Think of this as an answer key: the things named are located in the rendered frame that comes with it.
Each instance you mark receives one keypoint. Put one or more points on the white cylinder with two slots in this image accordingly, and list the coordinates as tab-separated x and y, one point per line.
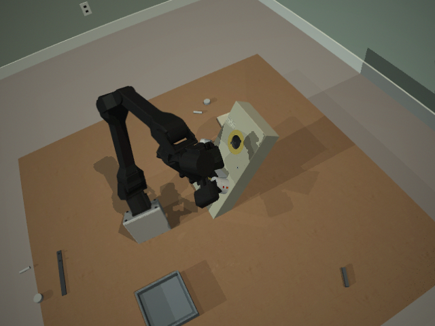
222	183

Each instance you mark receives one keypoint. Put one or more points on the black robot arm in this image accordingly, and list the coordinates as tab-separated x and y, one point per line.
167	129

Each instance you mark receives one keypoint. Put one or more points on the beige rectangular panel with round holes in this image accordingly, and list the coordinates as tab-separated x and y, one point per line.
244	141

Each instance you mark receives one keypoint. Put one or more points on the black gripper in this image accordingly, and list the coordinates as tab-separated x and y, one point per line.
209	191

